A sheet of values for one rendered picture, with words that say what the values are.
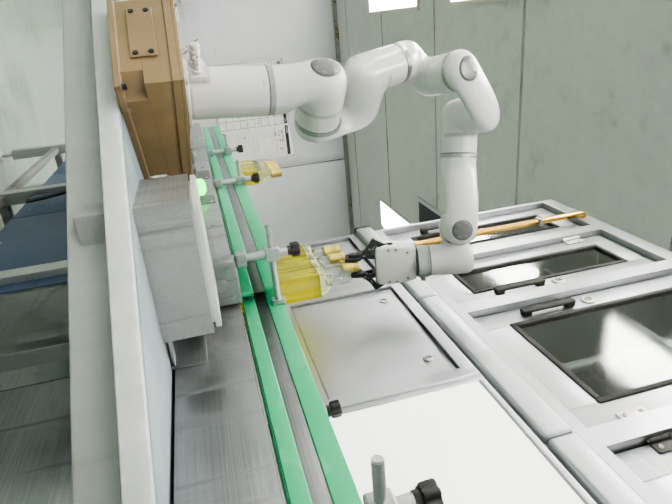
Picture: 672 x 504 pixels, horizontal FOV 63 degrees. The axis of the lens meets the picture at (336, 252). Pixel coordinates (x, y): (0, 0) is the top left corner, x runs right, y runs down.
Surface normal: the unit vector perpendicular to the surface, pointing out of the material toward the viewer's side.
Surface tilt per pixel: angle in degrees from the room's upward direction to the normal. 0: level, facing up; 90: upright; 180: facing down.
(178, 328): 90
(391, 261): 108
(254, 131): 90
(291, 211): 90
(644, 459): 90
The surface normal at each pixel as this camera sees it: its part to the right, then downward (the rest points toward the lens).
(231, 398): -0.08, -0.92
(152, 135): 0.26, 0.83
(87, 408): 0.08, -0.53
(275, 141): 0.27, 0.34
